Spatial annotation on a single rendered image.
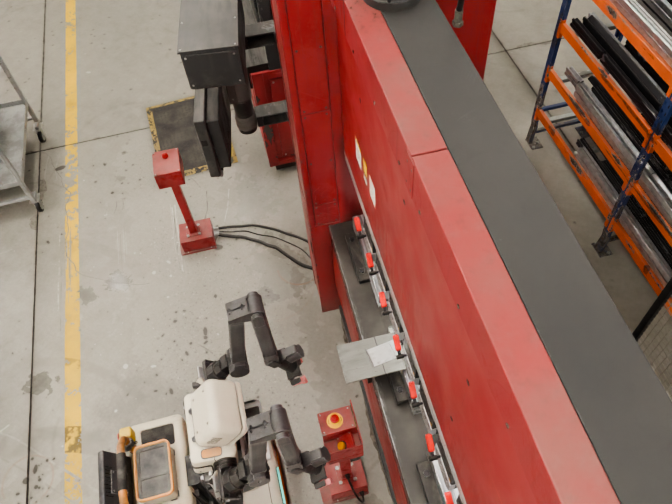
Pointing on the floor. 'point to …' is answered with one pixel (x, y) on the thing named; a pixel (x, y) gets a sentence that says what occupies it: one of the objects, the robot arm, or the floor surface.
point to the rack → (602, 135)
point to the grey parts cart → (16, 143)
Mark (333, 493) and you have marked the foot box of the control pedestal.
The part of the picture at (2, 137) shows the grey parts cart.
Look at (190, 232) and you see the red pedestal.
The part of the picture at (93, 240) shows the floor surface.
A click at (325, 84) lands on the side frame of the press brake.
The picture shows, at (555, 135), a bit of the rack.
